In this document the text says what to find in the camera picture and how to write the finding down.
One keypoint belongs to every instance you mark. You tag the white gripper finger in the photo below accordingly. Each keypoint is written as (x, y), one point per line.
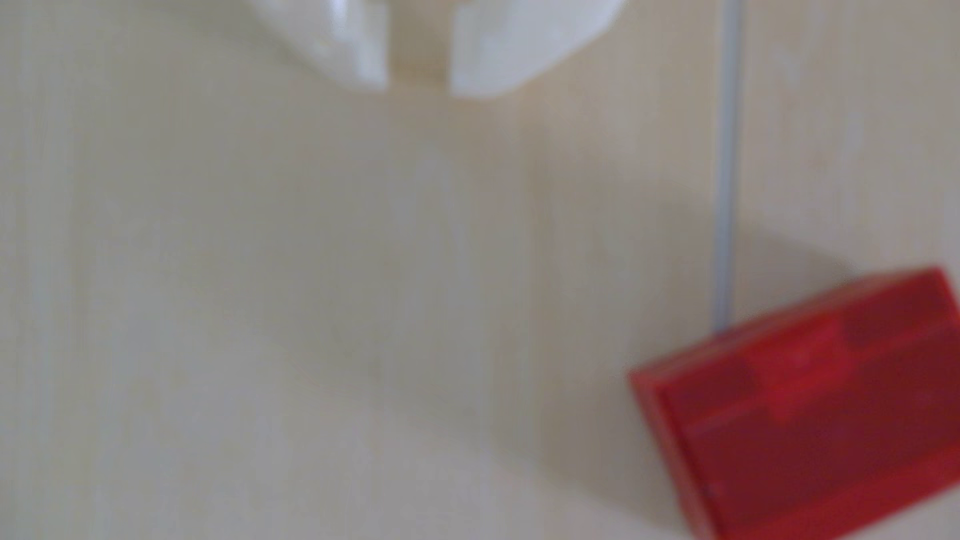
(337, 34)
(517, 41)

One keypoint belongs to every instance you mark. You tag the red plastic block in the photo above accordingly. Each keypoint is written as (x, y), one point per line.
(817, 427)

